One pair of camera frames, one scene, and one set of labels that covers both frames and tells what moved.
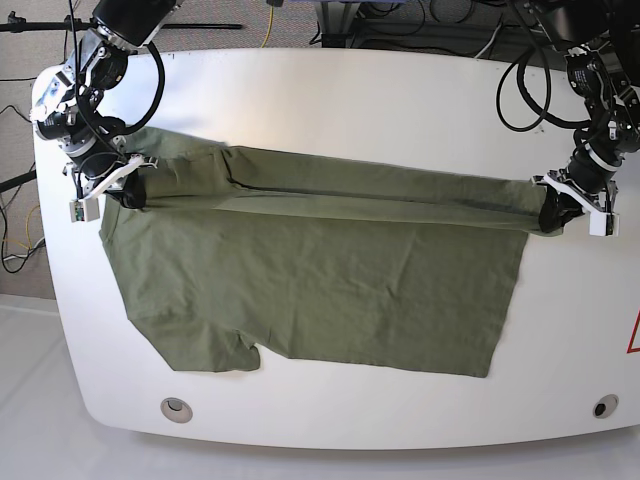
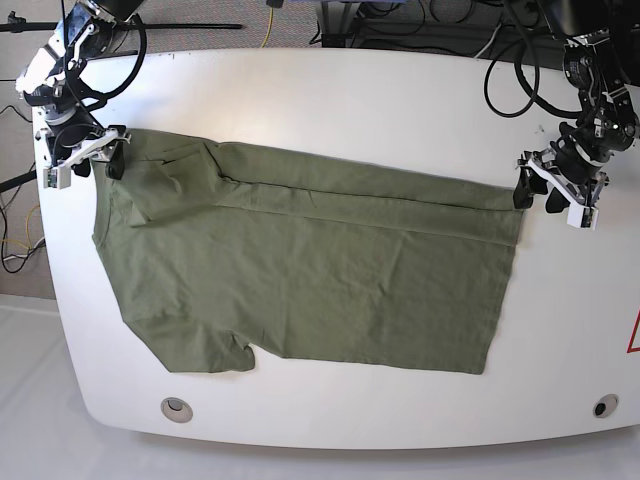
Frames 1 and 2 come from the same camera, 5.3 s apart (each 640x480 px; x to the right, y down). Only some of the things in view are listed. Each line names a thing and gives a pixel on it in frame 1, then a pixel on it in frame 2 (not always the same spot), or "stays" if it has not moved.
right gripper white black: (92, 186) to (108, 145)
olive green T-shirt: (319, 261) stays
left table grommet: (176, 410) stays
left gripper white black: (602, 203) to (586, 193)
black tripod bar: (17, 24) stays
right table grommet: (605, 406) stays
